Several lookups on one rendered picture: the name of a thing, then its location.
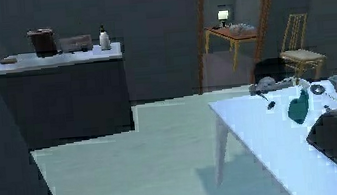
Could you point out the black round bin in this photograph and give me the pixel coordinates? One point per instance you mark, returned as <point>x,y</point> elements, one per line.
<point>273,70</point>

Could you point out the brown door frame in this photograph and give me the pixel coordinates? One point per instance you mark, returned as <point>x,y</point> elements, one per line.
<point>201,32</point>

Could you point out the brown pot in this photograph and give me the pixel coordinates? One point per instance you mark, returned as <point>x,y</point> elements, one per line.
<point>42,42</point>

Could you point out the grey lump on orange table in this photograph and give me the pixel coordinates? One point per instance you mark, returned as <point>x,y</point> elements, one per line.
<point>242,28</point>

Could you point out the small brown flat block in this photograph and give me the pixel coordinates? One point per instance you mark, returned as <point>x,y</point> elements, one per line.
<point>8,60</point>

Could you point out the small white table lamp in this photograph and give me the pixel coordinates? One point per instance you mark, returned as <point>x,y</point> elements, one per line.
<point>223,15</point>

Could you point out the white table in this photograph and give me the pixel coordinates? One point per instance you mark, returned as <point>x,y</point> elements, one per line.
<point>273,140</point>

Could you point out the black spoon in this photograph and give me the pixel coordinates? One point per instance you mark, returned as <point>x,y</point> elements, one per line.
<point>271,105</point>

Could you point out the grey toaster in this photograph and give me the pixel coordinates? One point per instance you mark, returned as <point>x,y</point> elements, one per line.
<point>76,44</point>

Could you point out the thin grey utensil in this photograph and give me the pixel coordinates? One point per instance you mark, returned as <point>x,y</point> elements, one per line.
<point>334,99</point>

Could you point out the white bottle with black cap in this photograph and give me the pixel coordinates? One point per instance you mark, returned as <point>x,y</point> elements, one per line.
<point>105,41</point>

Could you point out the yellow chair with pale seat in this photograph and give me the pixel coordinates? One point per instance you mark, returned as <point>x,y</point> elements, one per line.
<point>302,55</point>

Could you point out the teal spray bottle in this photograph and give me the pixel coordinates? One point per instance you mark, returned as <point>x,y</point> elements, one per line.
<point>298,108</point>

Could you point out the grey lumpy object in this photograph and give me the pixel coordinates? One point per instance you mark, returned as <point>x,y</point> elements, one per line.
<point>266,83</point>

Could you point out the dark cabinet with white top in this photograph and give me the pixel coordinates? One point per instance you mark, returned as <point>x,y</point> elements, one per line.
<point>59,100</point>

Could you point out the orange table with yellow legs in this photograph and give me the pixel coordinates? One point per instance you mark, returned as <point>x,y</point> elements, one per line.
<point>235,35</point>

